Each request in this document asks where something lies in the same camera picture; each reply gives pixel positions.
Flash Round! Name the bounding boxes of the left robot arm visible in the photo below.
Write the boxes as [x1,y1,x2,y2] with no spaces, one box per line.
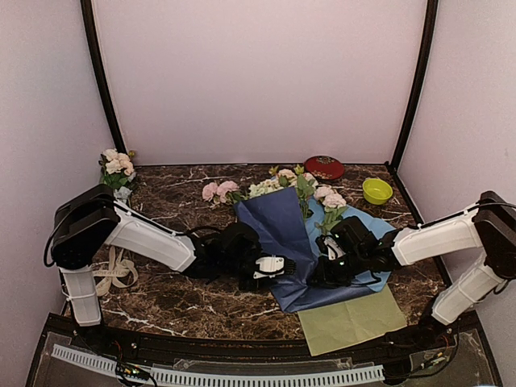
[43,185,296,352]

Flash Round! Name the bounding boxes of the black frame post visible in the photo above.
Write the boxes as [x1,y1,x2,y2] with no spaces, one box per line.
[80,0,127,152]
[389,0,439,174]

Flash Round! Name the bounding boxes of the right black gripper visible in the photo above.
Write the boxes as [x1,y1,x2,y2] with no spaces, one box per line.
[307,248,368,289]

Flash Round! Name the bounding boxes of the lime green bowl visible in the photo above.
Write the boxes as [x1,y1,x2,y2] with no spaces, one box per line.
[362,178,393,206]

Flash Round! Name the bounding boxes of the cream ribbon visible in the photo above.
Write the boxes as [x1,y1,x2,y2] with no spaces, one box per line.
[93,246,139,297]

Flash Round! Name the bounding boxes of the cream rose stem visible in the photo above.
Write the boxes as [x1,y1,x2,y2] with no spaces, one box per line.
[268,164,318,221]

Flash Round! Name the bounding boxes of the right black frame post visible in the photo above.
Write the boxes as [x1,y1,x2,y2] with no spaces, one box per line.
[389,0,439,174]

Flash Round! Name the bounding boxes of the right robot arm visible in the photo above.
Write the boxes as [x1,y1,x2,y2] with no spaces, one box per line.
[310,191,515,350]

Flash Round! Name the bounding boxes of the yellow-green wrapping paper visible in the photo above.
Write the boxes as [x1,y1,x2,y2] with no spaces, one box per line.
[298,286,407,356]

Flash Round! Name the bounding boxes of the remaining white rose stems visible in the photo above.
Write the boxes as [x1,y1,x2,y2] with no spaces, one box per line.
[98,148,136,204]

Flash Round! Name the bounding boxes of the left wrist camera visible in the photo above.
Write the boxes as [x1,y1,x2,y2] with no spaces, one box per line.
[217,222,262,268]

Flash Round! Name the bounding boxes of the left black frame post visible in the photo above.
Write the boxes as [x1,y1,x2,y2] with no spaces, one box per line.
[80,0,127,152]

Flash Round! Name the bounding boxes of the white slotted cable duct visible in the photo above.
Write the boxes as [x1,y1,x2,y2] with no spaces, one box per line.
[51,344,385,387]

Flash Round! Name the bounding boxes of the light blue wrapping paper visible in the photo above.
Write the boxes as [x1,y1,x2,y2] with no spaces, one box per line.
[232,185,398,314]

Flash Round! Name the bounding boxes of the pink rose stem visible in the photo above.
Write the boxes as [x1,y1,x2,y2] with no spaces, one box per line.
[314,185,347,235]
[202,181,248,205]

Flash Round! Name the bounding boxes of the red decorated round plate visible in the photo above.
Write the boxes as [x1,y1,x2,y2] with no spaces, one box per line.
[304,156,345,181]

